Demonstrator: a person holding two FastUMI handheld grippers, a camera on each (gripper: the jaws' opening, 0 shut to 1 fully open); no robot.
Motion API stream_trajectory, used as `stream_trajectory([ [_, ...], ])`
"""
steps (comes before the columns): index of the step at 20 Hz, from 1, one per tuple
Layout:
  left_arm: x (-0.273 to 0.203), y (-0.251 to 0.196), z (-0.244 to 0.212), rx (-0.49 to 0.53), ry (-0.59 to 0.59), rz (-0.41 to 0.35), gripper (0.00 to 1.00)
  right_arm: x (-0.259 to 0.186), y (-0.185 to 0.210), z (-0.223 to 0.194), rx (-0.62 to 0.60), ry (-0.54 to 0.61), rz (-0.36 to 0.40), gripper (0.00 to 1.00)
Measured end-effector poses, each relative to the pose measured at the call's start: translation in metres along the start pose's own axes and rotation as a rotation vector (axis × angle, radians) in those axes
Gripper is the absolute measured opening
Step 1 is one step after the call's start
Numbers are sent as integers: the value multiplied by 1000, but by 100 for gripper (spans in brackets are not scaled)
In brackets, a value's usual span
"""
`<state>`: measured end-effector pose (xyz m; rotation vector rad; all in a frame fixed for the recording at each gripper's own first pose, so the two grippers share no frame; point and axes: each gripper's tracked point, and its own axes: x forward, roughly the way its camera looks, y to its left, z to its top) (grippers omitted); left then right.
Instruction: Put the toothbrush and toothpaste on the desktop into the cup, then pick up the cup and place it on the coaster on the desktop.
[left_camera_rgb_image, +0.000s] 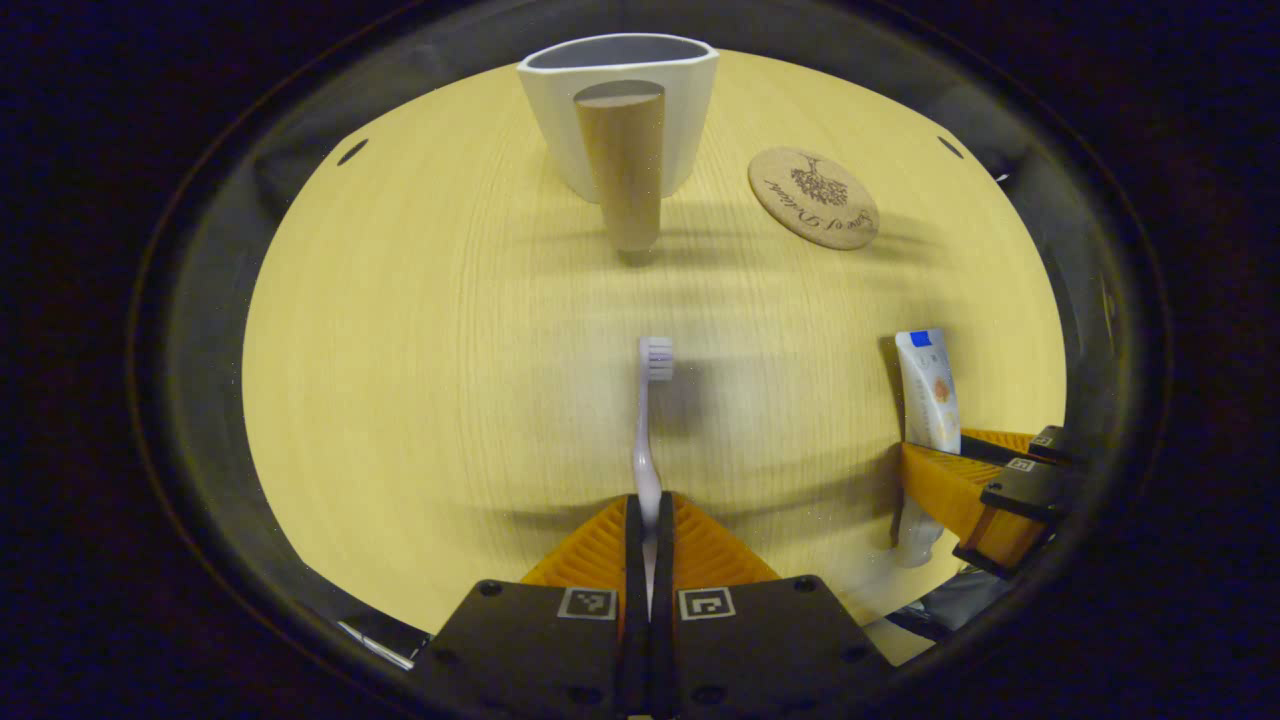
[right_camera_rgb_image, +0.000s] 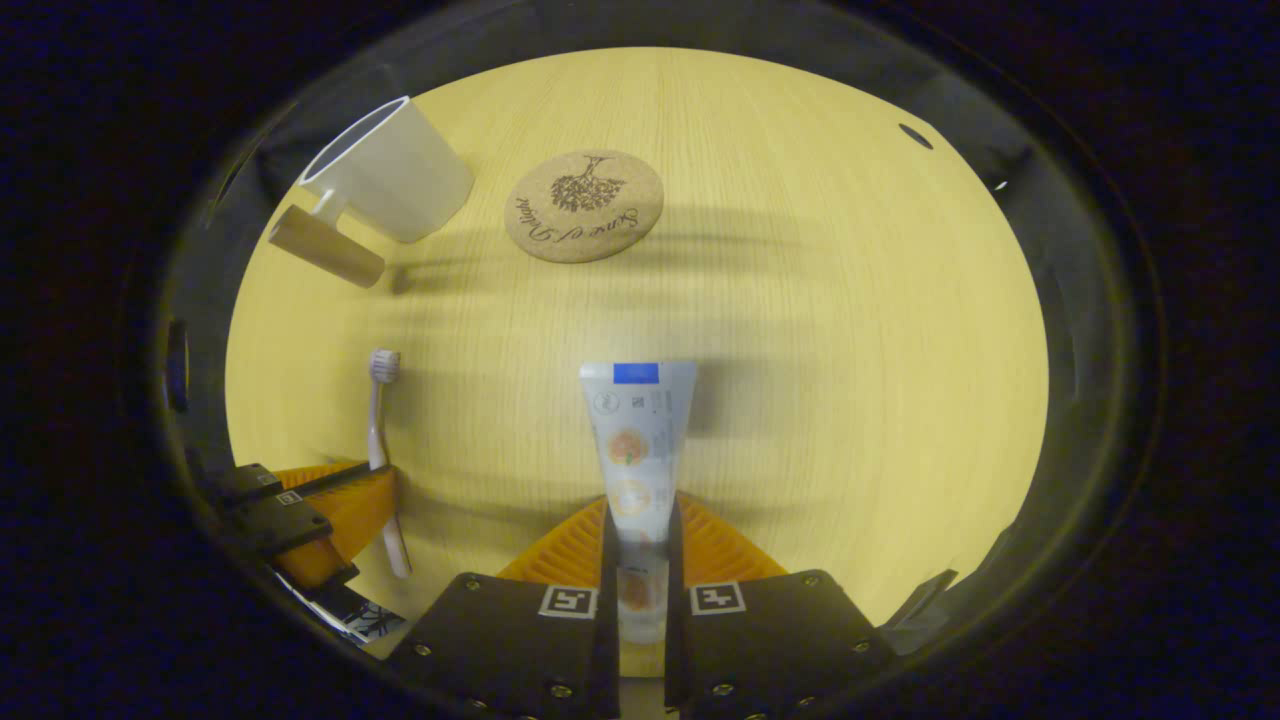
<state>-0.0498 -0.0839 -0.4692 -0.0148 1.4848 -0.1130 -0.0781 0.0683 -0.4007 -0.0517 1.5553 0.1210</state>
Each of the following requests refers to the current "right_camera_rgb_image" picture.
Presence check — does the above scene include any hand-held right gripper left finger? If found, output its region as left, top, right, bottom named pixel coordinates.
left=385, top=497, right=621, bottom=720

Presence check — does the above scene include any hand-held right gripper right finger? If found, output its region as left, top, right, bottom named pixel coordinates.
left=664, top=490, right=901, bottom=720

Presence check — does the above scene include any white toothbrush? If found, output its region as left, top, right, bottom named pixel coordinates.
left=366, top=348, right=413, bottom=580

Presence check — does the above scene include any white toothpaste tube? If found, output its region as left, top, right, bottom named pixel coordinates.
left=579, top=361, right=699, bottom=646

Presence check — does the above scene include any white cup with wooden handle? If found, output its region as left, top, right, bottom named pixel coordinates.
left=267, top=96, right=477, bottom=290

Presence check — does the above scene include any round cork coaster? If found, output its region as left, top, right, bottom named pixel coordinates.
left=504, top=150, right=666, bottom=265

